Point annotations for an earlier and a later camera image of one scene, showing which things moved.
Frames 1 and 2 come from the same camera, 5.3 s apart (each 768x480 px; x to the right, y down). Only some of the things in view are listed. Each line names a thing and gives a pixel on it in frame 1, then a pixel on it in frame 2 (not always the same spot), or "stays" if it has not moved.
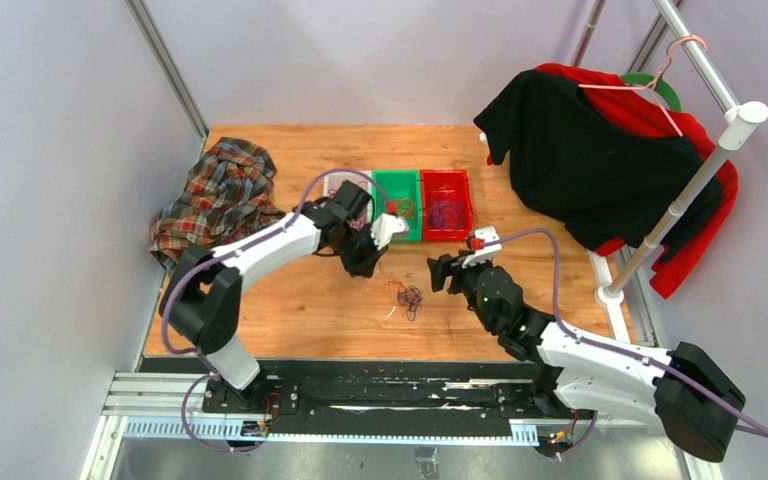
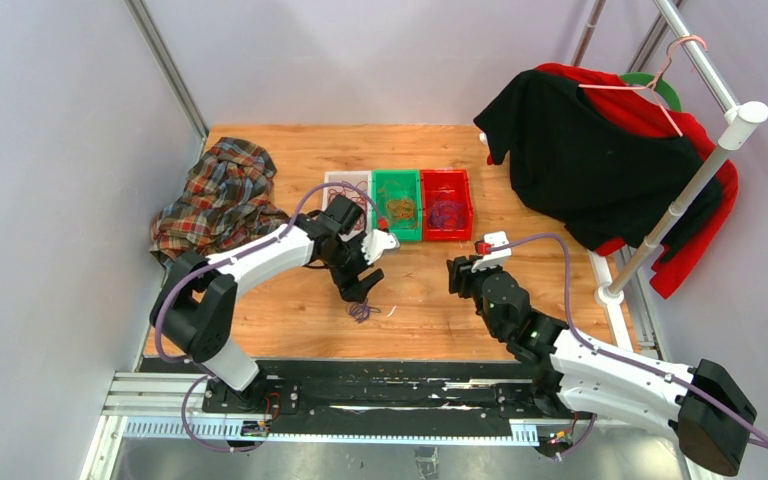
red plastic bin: [447, 213] stays
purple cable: [446, 215] stays
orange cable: [404, 207] stays
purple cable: [411, 297] -> [361, 311]
